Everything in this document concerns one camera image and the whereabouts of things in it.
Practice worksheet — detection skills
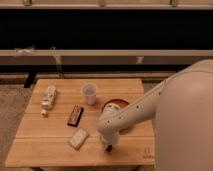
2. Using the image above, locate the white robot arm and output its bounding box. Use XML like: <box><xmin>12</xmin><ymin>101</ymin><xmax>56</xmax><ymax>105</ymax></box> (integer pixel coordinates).
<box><xmin>97</xmin><ymin>59</ymin><xmax>213</xmax><ymax>171</ymax></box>

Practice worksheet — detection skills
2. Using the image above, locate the translucent plastic cup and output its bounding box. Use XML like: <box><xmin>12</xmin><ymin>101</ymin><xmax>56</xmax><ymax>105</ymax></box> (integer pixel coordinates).
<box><xmin>81</xmin><ymin>83</ymin><xmax>97</xmax><ymax>105</ymax></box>

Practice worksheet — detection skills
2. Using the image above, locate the dark red pepper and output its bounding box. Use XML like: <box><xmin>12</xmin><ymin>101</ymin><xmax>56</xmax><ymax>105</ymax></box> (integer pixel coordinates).
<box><xmin>105</xmin><ymin>145</ymin><xmax>113</xmax><ymax>153</ymax></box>

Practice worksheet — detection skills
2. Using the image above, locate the white wrapped snack packet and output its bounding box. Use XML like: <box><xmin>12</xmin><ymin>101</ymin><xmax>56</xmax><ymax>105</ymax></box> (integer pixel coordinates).
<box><xmin>69</xmin><ymin>128</ymin><xmax>89</xmax><ymax>150</ymax></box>

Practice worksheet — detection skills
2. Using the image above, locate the wooden table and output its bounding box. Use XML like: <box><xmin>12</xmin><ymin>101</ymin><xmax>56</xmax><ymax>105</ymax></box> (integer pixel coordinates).
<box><xmin>5</xmin><ymin>79</ymin><xmax>154</xmax><ymax>167</ymax></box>

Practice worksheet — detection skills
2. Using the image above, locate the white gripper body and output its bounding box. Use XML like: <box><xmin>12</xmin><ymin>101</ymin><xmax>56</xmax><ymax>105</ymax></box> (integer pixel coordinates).
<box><xmin>100</xmin><ymin>132</ymin><xmax>120</xmax><ymax>146</ymax></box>

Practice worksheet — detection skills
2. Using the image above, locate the orange ceramic bowl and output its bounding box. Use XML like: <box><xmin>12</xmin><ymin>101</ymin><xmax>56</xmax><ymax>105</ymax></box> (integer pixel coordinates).
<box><xmin>102</xmin><ymin>99</ymin><xmax>129</xmax><ymax>113</ymax></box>

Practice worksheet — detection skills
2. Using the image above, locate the dark chocolate bar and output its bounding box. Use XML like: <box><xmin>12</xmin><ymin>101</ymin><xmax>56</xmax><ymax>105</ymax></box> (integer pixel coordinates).
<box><xmin>67</xmin><ymin>105</ymin><xmax>84</xmax><ymax>127</ymax></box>

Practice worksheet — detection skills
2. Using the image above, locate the white squeeze bottle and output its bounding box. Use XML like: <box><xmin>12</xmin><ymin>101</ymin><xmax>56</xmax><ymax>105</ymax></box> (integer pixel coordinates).
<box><xmin>41</xmin><ymin>85</ymin><xmax>57</xmax><ymax>117</ymax></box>

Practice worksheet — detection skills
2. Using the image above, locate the grey metal rail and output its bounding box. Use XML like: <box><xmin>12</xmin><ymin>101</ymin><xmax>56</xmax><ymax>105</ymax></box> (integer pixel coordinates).
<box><xmin>0</xmin><ymin>49</ymin><xmax>213</xmax><ymax>66</ymax></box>

